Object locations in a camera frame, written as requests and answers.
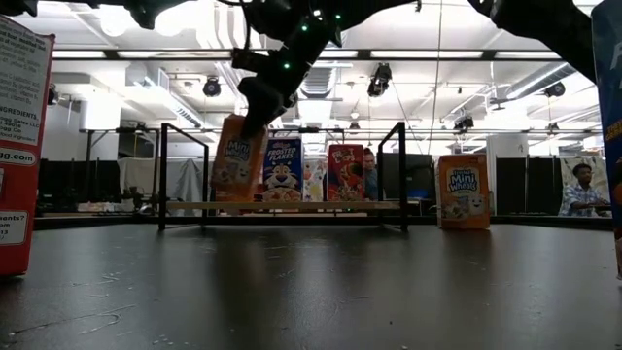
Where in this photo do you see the black monitor screen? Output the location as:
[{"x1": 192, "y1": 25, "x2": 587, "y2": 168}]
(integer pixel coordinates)
[{"x1": 377, "y1": 152, "x2": 434, "y2": 201}]

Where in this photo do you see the silver ventilation duct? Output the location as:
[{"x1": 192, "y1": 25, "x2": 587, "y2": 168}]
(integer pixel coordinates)
[{"x1": 298, "y1": 65, "x2": 336, "y2": 101}]

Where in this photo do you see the black partition panel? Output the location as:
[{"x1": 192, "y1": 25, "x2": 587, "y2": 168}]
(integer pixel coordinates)
[
  {"x1": 37, "y1": 157, "x2": 121, "y2": 205},
  {"x1": 495, "y1": 155, "x2": 565, "y2": 217}
]

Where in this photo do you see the black metal table frame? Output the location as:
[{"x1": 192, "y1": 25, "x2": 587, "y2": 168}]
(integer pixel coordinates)
[{"x1": 32, "y1": 213, "x2": 614, "y2": 230}]

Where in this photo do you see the black overhead crossbar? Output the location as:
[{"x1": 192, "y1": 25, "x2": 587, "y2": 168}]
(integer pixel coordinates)
[{"x1": 51, "y1": 48, "x2": 565, "y2": 62}]

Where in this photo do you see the black frame wooden shelf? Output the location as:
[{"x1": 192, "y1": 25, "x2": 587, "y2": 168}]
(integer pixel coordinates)
[{"x1": 155, "y1": 121, "x2": 408, "y2": 233}]

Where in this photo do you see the red Froot Loops cereal box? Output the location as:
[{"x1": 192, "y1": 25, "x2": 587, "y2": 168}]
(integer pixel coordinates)
[
  {"x1": 328, "y1": 143, "x2": 366, "y2": 203},
  {"x1": 0, "y1": 13, "x2": 56, "y2": 277}
]

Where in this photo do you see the black overhead camera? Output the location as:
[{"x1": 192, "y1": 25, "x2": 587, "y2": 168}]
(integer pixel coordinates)
[{"x1": 366, "y1": 61, "x2": 393, "y2": 98}]

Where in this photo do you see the blue Frosted Flakes cereal box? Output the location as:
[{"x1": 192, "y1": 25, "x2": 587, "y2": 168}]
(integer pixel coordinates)
[
  {"x1": 261, "y1": 137, "x2": 304, "y2": 203},
  {"x1": 591, "y1": 0, "x2": 622, "y2": 282}
]

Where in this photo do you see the orange Mini Wheats cereal box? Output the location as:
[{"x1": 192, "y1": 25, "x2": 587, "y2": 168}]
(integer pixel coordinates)
[
  {"x1": 209, "y1": 113, "x2": 269, "y2": 203},
  {"x1": 435, "y1": 154, "x2": 492, "y2": 230}
]

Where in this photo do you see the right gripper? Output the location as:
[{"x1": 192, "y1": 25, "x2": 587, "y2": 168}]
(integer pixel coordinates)
[{"x1": 242, "y1": 46, "x2": 315, "y2": 140}]

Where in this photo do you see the grey diagonal ceiling duct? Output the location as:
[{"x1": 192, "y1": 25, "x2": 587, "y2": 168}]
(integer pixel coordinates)
[{"x1": 504, "y1": 61, "x2": 580, "y2": 101}]

